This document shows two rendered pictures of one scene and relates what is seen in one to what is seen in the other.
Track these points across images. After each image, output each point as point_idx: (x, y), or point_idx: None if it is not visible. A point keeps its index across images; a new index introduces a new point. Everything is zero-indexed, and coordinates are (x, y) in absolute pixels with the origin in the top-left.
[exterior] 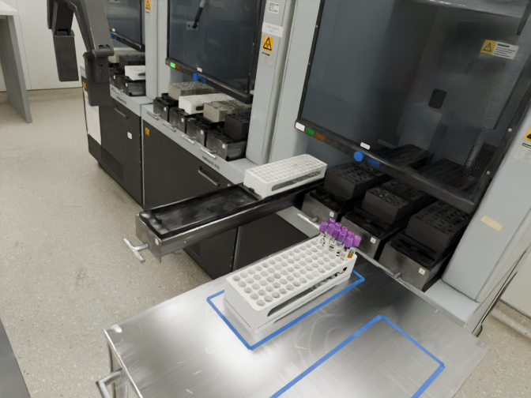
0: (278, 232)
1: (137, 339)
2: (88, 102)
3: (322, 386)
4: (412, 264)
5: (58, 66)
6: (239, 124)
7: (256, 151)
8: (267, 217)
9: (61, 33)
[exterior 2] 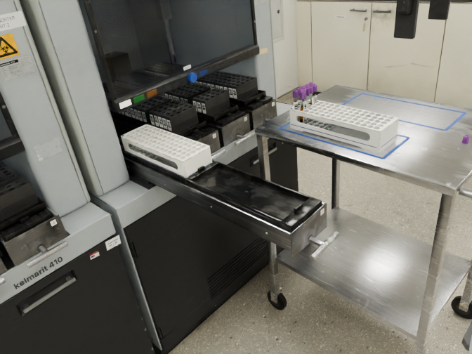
0: (180, 213)
1: (447, 173)
2: (447, 16)
3: (409, 117)
4: (268, 106)
5: (416, 20)
6: (26, 187)
7: (71, 192)
8: (161, 216)
9: None
